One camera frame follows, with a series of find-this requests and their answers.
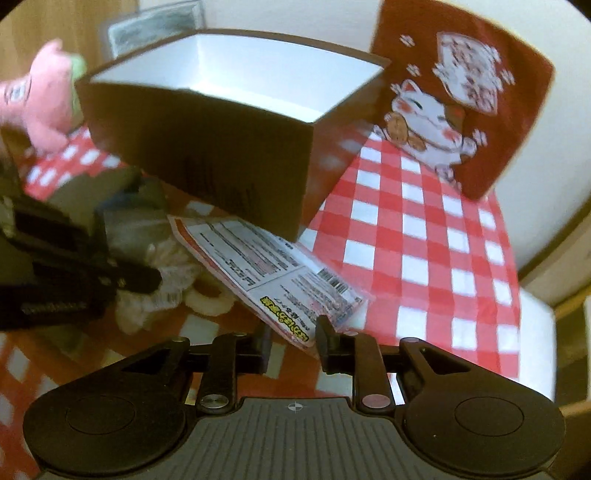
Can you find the grey picture frame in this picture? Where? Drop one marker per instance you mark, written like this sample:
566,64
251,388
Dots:
138,32

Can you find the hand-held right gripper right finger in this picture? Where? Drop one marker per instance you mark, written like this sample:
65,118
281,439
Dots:
326,347

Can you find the red white checkered tablecloth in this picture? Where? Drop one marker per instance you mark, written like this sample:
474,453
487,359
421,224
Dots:
415,258

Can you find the printed plastic packet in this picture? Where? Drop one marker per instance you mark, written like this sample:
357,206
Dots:
258,267

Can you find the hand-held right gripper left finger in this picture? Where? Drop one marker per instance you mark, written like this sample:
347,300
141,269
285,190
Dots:
263,351

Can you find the green and blue cloth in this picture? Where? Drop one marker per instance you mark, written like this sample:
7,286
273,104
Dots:
120,189

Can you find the red cat print cushion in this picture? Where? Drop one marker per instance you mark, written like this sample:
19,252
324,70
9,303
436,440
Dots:
498,152

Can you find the pink plush toy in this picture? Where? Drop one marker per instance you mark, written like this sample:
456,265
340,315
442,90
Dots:
41,101

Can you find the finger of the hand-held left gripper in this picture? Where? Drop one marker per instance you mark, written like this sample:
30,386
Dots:
134,278

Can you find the brown cardboard box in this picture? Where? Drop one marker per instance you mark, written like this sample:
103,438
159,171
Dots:
198,157

